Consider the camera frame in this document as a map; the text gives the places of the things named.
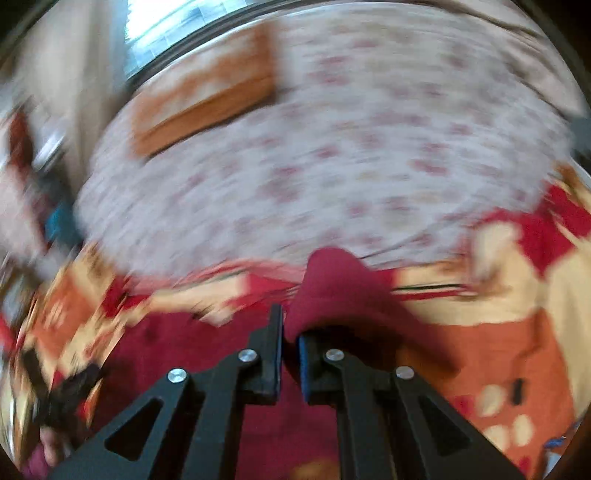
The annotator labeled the red orange cream blanket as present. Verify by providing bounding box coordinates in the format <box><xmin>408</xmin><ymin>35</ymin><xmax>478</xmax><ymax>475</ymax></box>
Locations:
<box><xmin>1</xmin><ymin>165</ymin><xmax>590</xmax><ymax>479</ymax></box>

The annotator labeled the maroon long-sleeve sweater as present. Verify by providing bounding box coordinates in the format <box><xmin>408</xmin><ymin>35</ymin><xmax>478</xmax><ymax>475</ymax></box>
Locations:
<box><xmin>20</xmin><ymin>247</ymin><xmax>459</xmax><ymax>480</ymax></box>

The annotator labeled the blue plastic bag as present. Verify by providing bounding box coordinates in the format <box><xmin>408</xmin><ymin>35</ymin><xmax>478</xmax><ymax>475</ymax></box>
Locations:
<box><xmin>44</xmin><ymin>201</ymin><xmax>84</xmax><ymax>250</ymax></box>

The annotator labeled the white floral quilt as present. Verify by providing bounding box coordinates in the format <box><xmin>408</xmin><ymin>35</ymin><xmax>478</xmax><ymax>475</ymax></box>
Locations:
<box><xmin>76</xmin><ymin>1</ymin><xmax>586</xmax><ymax>277</ymax></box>

